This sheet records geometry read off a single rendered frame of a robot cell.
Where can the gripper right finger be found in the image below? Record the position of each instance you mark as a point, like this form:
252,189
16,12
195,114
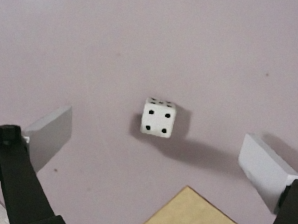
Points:
274,180

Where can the tan flat mat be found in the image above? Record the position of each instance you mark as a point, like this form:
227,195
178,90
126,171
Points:
189,207

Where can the white die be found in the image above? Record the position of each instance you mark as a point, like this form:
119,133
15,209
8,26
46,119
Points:
158,117

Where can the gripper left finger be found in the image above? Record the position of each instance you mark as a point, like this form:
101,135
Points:
24,198

